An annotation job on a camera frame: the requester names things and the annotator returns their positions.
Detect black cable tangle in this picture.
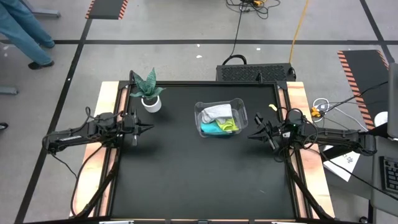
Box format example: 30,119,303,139
222,0,282,66

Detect black aluminium table frame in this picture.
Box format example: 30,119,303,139
108,80,300,221

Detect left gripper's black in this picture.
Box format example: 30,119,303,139
120,108,155,147

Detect person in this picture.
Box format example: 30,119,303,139
0,0,56,70

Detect black computer case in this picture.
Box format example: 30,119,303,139
216,63,297,83

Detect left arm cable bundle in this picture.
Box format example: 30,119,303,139
45,142,122,218

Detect snake plant in white pot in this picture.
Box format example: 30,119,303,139
129,67,166,113

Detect yellow microfiber towel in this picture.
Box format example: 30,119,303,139
216,117,240,133

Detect white paper sheet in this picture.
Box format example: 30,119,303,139
322,149,361,182

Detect black orange-striped floor mat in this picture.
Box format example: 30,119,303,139
85,0,129,21
336,49,389,131

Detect computer monitor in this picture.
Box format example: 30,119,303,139
387,62,398,139

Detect blue microfiber towel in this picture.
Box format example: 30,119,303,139
200,121,233,136

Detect grey microfiber towel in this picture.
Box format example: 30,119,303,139
200,103,234,125

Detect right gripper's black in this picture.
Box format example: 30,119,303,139
247,111,290,153

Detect black monitor stand bar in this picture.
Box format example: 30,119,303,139
320,123,389,161

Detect grey desk foot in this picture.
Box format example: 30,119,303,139
22,0,62,19

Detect clear plastic bin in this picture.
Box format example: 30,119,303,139
194,98,249,139

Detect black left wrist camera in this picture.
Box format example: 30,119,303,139
122,115,137,130

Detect white round cup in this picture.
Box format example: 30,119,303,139
374,111,389,128

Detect orange floor cable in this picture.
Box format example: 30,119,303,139
288,0,310,64

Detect black keyboard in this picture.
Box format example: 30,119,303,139
379,155,398,194

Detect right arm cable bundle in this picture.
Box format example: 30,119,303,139
273,146,334,220

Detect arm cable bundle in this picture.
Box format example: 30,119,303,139
45,142,122,218
273,146,334,220

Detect grey floor foot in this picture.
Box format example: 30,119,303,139
0,86,19,96

